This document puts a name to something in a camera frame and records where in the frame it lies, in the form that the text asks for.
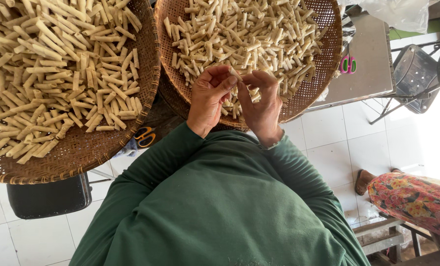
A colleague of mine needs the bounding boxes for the person's left hand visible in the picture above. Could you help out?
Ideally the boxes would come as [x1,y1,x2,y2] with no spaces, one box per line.
[187,65,240,139]

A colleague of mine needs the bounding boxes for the person's right hand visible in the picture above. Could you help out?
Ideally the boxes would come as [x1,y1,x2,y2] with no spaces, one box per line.
[237,70,284,149]

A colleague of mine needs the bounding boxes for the single pale pastry roll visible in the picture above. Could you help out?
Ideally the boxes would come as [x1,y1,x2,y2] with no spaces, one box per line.
[228,66,244,83]

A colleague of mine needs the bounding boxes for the dark woven bamboo tray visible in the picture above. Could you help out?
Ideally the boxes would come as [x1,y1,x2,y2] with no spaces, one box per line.
[157,71,195,121]

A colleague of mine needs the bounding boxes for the round woven bamboo tray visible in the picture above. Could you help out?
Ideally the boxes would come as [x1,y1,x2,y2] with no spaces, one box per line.
[154,0,343,131]

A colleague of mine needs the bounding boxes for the heap of short pastry rolls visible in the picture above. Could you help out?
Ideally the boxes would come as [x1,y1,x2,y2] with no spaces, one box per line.
[163,0,328,119]

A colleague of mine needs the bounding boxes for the blue-grey cloth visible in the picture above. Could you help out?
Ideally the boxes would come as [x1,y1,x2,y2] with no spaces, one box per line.
[113,138,139,159]

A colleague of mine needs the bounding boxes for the pink and green scissors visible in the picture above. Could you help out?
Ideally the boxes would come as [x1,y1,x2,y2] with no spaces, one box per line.
[339,41,357,75]

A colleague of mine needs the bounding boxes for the person's green shirt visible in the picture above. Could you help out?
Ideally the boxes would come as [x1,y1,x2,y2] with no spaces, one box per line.
[69,121,371,266]

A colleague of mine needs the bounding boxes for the stainless steel table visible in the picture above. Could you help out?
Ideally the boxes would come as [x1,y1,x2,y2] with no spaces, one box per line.
[303,13,397,114]

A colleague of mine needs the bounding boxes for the large woven bamboo tray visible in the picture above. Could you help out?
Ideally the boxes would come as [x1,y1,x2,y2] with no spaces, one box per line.
[0,0,162,185]

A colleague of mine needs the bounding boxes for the heap of long pastry rolls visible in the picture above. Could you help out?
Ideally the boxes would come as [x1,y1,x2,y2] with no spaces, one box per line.
[0,0,144,165]

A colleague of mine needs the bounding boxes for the dark metal folding chair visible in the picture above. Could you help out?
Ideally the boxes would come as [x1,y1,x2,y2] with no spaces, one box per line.
[368,35,440,125]

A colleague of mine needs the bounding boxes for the clear plastic bag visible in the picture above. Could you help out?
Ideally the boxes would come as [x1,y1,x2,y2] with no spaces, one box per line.
[336,0,432,34]

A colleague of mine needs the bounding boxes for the wooden bench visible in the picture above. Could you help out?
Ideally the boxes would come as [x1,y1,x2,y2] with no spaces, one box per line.
[352,212,440,266]

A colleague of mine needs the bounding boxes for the black plastic stool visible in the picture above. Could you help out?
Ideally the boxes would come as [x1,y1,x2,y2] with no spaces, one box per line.
[6,172,93,220]

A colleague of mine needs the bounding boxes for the silver wrist bracelet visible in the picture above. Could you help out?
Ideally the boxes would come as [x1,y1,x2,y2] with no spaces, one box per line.
[258,130,287,151]

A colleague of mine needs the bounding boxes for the orange-handled scissors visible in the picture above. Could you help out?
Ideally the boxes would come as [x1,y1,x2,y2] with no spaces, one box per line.
[134,126,156,148]

